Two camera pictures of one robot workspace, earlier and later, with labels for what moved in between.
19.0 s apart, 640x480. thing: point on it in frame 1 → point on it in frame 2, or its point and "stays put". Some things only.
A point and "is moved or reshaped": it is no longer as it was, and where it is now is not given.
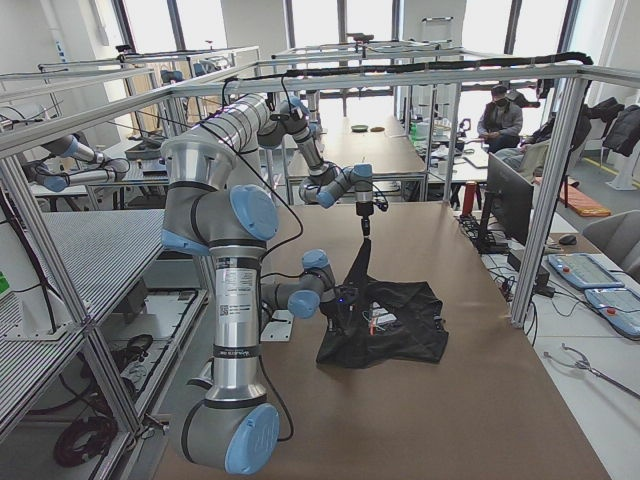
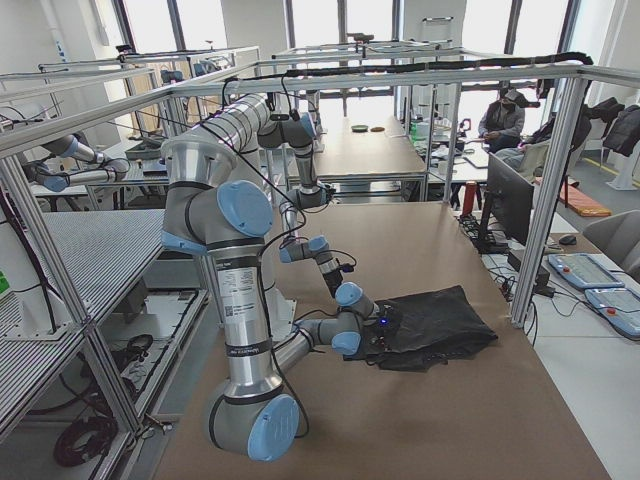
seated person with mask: [500, 122] stays put
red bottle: [469, 198] stays put
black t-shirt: [398, 321] is moved or reshaped
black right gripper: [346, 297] → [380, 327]
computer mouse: [568, 239] stays put
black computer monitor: [510, 203] stays put
